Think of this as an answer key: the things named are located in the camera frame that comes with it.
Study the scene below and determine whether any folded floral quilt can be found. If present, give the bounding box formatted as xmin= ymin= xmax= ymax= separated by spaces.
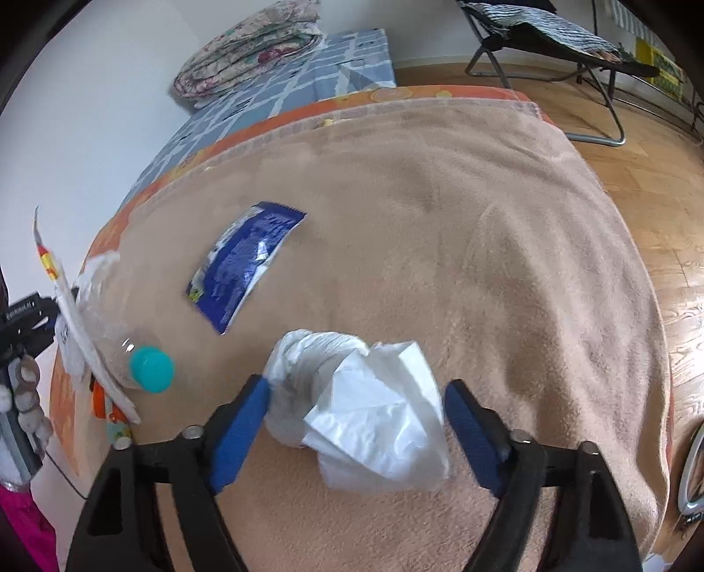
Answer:
xmin=173 ymin=0 xmax=325 ymax=101

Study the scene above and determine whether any blue snack wrapper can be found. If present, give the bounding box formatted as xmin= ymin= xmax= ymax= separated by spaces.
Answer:
xmin=186 ymin=201 xmax=307 ymax=335

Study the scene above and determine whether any clear bottle with teal cap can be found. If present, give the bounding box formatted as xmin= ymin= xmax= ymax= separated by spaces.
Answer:
xmin=33 ymin=206 xmax=176 ymax=424

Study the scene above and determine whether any white tissue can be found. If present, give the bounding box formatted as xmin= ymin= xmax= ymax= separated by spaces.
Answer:
xmin=263 ymin=329 xmax=451 ymax=491

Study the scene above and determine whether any blue checked bedsheet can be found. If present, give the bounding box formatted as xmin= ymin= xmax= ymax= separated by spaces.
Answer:
xmin=129 ymin=27 xmax=398 ymax=210

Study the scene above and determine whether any striped cloth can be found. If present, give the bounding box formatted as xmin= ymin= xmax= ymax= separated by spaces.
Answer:
xmin=467 ymin=0 xmax=625 ymax=56

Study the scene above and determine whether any pink cloth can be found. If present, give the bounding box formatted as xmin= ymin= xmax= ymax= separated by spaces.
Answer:
xmin=0 ymin=484 xmax=59 ymax=572

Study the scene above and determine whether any white ring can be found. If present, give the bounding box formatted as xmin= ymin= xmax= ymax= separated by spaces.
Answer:
xmin=667 ymin=418 xmax=704 ymax=523

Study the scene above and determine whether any yellow box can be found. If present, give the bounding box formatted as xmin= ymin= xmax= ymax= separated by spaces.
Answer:
xmin=635 ymin=41 xmax=684 ymax=92

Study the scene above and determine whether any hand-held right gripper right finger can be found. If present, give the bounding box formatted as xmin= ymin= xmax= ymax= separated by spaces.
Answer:
xmin=444 ymin=379 xmax=644 ymax=572

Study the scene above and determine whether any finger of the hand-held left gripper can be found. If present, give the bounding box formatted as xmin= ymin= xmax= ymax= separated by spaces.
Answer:
xmin=0 ymin=294 xmax=61 ymax=358

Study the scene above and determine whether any black folding chair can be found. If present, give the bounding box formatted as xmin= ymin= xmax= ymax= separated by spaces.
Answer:
xmin=456 ymin=0 xmax=661 ymax=148

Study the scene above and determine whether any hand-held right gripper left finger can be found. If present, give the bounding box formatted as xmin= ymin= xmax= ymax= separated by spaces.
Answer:
xmin=65 ymin=374 xmax=271 ymax=572

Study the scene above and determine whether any beige fleece blanket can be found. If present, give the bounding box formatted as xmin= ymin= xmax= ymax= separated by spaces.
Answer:
xmin=71 ymin=99 xmax=673 ymax=572

